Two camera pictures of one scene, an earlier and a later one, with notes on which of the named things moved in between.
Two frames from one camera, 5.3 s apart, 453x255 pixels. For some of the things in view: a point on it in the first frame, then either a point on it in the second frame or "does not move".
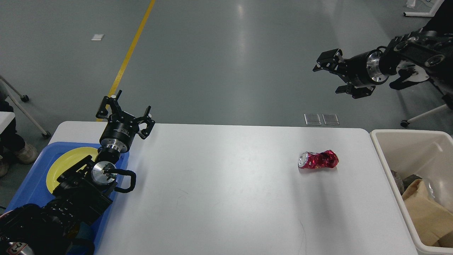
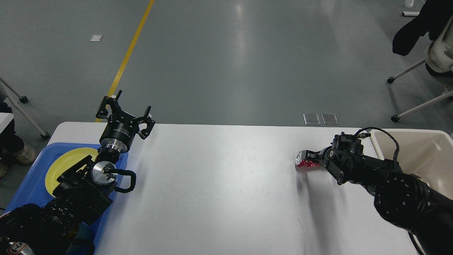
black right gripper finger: [331, 61] to [317, 156]
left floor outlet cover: [312, 119] does not move
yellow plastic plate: [66, 159] does not move
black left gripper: [121, 126] does not move
